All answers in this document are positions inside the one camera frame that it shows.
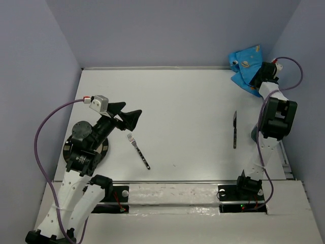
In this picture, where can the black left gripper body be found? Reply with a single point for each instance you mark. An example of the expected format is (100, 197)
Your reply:
(105, 125)

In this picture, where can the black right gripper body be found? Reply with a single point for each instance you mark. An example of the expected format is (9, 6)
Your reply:
(256, 77)

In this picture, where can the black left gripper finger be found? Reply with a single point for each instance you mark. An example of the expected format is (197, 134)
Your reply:
(130, 119)
(115, 108)

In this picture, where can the steel fork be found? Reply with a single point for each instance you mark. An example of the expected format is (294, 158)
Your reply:
(134, 144)

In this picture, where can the blue space-print cloth placemat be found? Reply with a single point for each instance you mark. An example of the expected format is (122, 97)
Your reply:
(245, 64)

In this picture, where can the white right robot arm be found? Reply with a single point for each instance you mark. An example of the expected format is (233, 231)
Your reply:
(275, 121)

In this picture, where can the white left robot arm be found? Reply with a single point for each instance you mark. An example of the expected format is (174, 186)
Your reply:
(81, 189)

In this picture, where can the black rimmed dinner plate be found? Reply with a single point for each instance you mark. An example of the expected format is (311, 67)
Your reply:
(68, 145)

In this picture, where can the steel knife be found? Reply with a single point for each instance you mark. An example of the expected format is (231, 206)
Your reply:
(235, 130)

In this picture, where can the teal mug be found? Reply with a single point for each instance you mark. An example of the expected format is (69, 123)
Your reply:
(254, 133)

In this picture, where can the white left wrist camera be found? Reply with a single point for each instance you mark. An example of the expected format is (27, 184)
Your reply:
(99, 103)

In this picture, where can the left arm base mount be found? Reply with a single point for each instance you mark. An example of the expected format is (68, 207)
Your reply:
(115, 202)

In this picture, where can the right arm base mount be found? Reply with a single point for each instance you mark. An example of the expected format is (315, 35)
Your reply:
(231, 201)

